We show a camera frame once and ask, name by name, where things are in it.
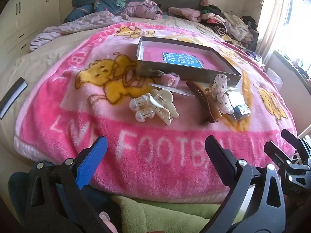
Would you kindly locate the cream curtain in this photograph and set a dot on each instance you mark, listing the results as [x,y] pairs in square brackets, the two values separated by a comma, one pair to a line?
[274,17]

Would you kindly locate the clear plastic strip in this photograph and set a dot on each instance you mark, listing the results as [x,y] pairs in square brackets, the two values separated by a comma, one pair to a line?
[179,91]

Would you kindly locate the light purple quilt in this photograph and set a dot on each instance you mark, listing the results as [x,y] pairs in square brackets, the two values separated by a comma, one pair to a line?
[80,24]

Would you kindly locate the dark floral quilt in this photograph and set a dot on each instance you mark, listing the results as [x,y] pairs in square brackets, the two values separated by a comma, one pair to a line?
[97,2]

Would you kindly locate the window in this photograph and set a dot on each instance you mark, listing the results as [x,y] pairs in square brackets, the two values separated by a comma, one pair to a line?
[298,29]

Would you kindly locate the pile of mixed clothes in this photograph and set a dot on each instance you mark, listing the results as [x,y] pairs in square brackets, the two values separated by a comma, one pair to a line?
[230,26]

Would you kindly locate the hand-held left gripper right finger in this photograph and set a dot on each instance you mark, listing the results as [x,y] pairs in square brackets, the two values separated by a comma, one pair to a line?
[218,160]

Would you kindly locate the cream wardrobe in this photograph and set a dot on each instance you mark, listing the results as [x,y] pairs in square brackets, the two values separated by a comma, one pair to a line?
[26,12]

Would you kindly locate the floral fabric bow hair clip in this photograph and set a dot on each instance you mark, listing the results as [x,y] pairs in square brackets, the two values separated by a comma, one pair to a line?
[222,94]

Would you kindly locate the small cream barrel hair claw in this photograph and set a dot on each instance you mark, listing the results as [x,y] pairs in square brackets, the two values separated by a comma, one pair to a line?
[141,106]

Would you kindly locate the pink knit garment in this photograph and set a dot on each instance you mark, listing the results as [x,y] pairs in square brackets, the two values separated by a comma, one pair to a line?
[184,13]

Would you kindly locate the black and white strip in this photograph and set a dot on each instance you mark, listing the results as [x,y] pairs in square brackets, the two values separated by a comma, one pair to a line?
[12,97]

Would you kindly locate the grey cardboard box pink bottom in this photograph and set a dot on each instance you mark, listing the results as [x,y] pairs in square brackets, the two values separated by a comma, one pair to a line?
[150,66]

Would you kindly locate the green fleece cloth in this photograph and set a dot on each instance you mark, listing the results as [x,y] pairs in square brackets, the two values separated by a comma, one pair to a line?
[170,216]

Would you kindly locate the pink crumpled garment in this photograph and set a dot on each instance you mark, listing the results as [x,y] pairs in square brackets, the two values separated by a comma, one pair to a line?
[143,9]

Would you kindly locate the person's left hand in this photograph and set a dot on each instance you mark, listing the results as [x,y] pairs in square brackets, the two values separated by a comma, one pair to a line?
[108,220]

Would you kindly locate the clear plastic bag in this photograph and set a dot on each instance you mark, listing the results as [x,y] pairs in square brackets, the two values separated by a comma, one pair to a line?
[274,79]

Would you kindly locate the pink printed bear blanket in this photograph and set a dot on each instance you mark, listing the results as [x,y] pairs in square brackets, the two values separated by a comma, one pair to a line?
[73,126]

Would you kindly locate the brown hair claw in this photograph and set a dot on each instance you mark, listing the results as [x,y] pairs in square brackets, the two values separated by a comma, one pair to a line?
[206,102]

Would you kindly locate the small silver box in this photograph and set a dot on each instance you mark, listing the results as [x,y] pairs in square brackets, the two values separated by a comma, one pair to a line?
[240,109]

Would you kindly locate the pink fuzzy hair clip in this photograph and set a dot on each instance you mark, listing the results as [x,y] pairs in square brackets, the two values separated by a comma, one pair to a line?
[170,79]

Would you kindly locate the large cream hair claw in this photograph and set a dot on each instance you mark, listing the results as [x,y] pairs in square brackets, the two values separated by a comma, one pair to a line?
[166,111]

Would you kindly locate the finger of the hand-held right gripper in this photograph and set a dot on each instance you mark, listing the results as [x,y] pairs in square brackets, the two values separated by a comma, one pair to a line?
[277,155]
[292,139]

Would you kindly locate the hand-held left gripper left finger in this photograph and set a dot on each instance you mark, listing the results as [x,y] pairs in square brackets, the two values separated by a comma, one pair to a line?
[92,160]

